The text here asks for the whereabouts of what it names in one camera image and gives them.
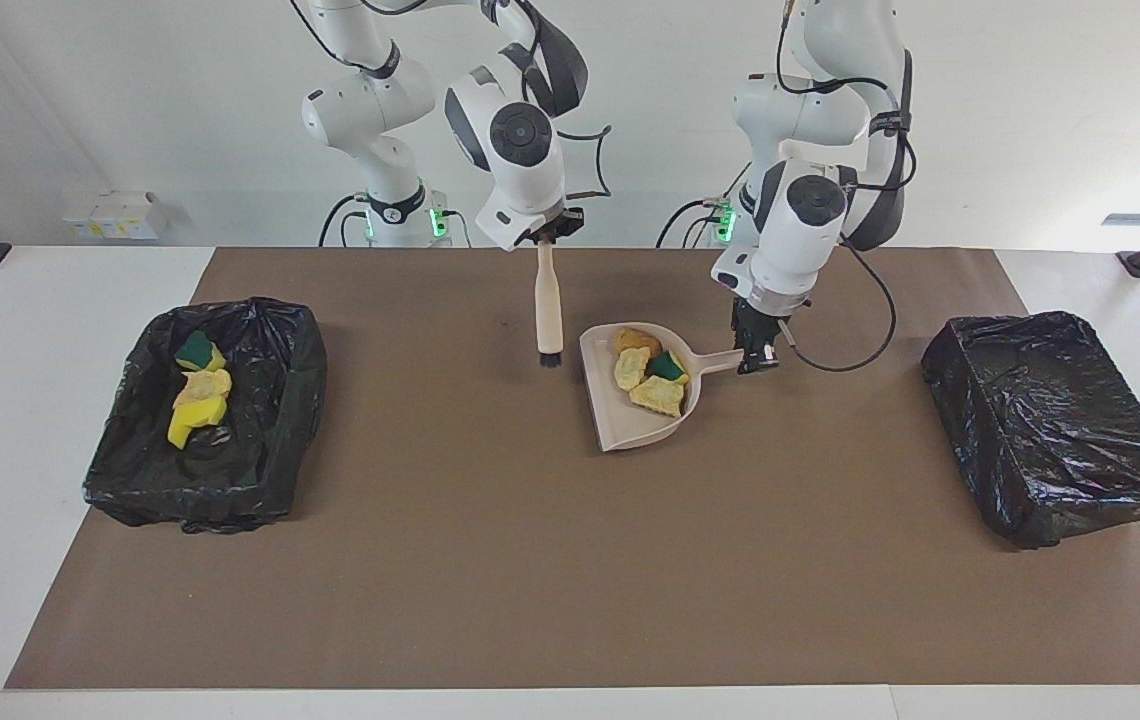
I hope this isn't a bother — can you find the beige hand brush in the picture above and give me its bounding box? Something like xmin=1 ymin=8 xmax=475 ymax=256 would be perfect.
xmin=533 ymin=240 xmax=566 ymax=369

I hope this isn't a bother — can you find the small yellow sponge piece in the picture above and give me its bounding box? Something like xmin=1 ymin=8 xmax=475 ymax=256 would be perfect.
xmin=646 ymin=350 xmax=692 ymax=387

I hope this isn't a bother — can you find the pale beige foam chunk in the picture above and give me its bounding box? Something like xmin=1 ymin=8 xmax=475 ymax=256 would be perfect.
xmin=628 ymin=376 xmax=686 ymax=419
xmin=173 ymin=368 xmax=233 ymax=409
xmin=613 ymin=347 xmax=652 ymax=392

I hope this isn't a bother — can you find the beige plastic dustpan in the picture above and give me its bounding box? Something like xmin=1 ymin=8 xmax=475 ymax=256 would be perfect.
xmin=579 ymin=322 xmax=746 ymax=453

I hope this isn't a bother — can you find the green and yellow sponge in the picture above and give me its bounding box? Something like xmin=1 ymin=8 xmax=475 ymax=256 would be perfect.
xmin=175 ymin=331 xmax=228 ymax=373

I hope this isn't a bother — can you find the black bag lined bin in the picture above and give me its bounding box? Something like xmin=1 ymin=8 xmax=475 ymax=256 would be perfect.
xmin=920 ymin=311 xmax=1140 ymax=550
xmin=82 ymin=296 xmax=329 ymax=535

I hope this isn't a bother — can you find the brown table mat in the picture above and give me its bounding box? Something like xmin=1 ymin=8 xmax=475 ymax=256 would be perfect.
xmin=5 ymin=247 xmax=1140 ymax=691

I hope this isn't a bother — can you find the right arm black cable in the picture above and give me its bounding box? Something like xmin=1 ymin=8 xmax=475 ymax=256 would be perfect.
xmin=288 ymin=0 xmax=614 ymax=201

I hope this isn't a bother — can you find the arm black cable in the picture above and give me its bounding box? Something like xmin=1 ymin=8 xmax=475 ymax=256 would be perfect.
xmin=288 ymin=0 xmax=614 ymax=201
xmin=776 ymin=0 xmax=919 ymax=374

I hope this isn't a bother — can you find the black base cable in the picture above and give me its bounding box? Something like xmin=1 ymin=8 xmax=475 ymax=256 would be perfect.
xmin=655 ymin=195 xmax=731 ymax=248
xmin=318 ymin=195 xmax=371 ymax=248

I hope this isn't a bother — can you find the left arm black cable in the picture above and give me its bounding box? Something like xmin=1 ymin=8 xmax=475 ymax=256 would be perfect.
xmin=776 ymin=0 xmax=919 ymax=374

